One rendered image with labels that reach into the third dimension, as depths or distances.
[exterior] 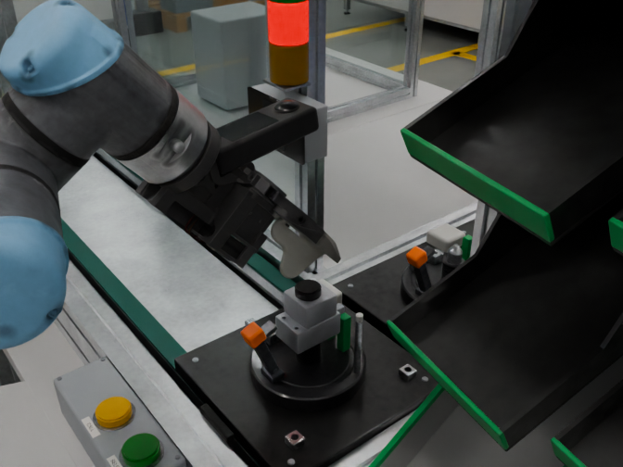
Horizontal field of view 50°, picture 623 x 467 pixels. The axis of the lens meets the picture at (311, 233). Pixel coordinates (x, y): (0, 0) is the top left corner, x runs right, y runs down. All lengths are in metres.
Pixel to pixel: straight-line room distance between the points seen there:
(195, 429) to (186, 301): 0.30
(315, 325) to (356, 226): 0.59
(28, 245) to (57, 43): 0.16
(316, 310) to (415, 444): 0.20
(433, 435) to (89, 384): 0.43
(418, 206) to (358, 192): 0.14
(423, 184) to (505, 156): 1.08
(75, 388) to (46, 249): 0.49
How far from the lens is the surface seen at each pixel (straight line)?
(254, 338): 0.74
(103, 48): 0.51
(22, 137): 0.52
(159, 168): 0.56
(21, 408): 1.03
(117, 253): 1.19
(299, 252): 0.66
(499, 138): 0.45
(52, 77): 0.50
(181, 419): 0.82
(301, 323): 0.77
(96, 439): 0.81
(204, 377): 0.84
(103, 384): 0.87
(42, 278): 0.40
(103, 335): 0.95
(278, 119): 0.63
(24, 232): 0.40
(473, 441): 0.64
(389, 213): 1.39
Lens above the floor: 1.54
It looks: 31 degrees down
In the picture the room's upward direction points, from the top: straight up
